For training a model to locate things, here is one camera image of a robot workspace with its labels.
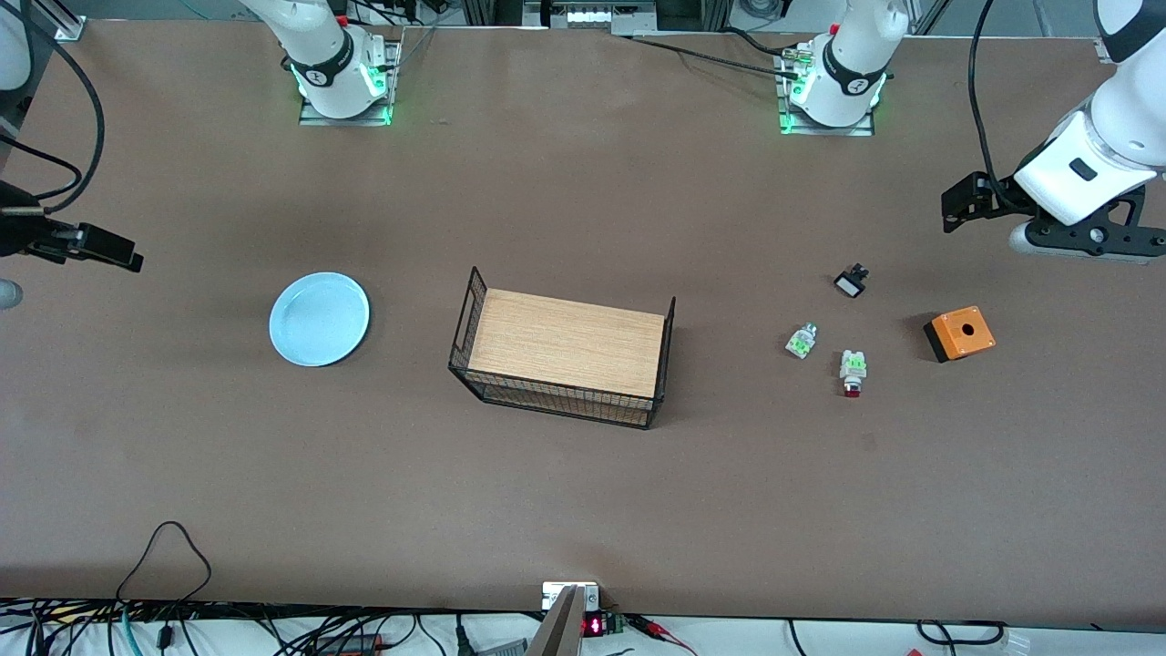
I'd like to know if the light blue plate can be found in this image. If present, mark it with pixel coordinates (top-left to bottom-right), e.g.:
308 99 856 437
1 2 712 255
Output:
269 272 371 367

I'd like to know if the orange button box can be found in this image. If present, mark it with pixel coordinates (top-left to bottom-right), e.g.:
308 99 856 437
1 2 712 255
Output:
924 306 997 364

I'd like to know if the white led light bar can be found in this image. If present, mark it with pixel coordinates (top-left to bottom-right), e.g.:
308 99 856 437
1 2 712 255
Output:
565 7 639 28

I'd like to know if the wooden board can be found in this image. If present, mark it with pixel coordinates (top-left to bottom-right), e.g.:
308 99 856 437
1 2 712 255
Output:
467 289 667 399

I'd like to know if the black power adapter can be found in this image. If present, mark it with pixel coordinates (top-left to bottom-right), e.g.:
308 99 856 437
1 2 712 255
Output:
314 633 384 656

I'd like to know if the red probe lead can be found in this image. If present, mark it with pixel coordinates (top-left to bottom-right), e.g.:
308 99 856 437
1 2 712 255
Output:
627 614 699 656

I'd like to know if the grey metal beam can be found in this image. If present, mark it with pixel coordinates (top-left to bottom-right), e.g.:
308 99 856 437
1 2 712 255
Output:
527 586 585 656

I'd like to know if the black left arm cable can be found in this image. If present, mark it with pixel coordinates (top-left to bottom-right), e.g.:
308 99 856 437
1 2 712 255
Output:
969 0 1021 201

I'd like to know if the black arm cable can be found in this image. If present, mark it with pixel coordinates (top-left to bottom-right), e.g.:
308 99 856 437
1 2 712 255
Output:
0 0 106 218
969 0 1021 201

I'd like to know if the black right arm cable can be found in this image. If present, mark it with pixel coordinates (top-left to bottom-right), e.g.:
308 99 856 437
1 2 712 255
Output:
0 0 106 218

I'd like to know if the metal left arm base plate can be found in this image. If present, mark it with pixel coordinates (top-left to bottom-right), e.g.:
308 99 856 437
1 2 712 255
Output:
776 46 877 138

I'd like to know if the black cable across table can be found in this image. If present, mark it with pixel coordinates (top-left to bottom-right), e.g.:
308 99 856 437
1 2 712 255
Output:
619 35 804 81

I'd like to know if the black looped cable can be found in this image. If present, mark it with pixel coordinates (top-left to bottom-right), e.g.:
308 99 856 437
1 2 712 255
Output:
116 520 213 604

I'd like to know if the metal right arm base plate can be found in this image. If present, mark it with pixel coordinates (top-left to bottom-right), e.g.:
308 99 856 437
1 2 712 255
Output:
299 41 396 127

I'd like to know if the black coiled cable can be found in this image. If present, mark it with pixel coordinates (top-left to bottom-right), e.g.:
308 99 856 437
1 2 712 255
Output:
915 620 1008 648

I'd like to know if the black wire basket rack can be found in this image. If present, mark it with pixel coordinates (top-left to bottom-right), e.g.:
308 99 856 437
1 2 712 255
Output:
447 266 677 430

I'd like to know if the metal bracket plate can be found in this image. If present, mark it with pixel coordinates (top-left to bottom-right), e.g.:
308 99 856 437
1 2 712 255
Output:
542 581 601 611

